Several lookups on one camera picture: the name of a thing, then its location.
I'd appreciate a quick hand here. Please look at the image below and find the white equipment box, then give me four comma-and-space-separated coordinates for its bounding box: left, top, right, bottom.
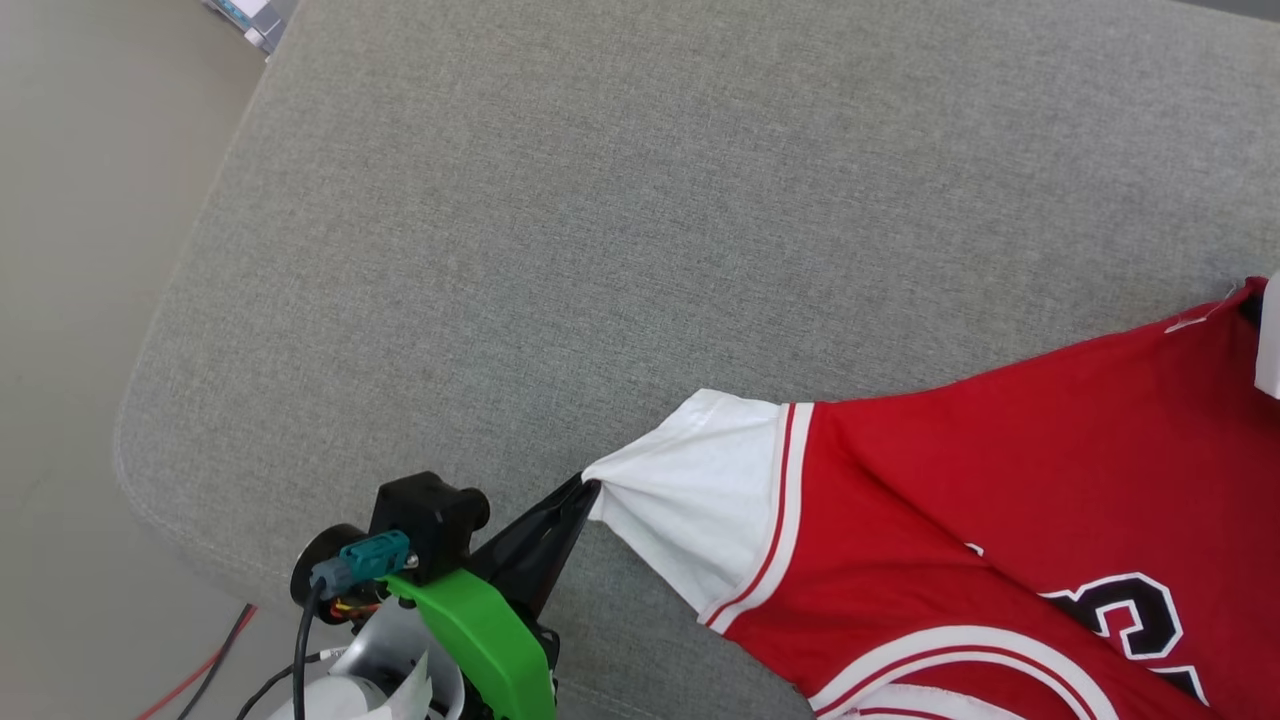
203, 0, 301, 57

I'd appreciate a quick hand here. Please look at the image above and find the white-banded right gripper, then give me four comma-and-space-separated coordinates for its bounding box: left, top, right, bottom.
1255, 272, 1280, 401

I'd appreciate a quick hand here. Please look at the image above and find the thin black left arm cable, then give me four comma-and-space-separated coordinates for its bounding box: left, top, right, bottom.
235, 648, 349, 720

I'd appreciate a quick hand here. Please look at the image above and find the black floor cable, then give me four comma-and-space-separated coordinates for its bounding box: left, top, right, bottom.
175, 602, 257, 720

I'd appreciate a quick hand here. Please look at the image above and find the red floor cable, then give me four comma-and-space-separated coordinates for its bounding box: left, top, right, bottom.
135, 605, 261, 720

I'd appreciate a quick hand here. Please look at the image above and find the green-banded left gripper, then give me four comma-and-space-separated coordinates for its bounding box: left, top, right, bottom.
290, 472, 601, 720

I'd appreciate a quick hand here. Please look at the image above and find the red basketball jersey number 23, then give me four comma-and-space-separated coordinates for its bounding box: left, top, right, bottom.
582, 275, 1280, 720

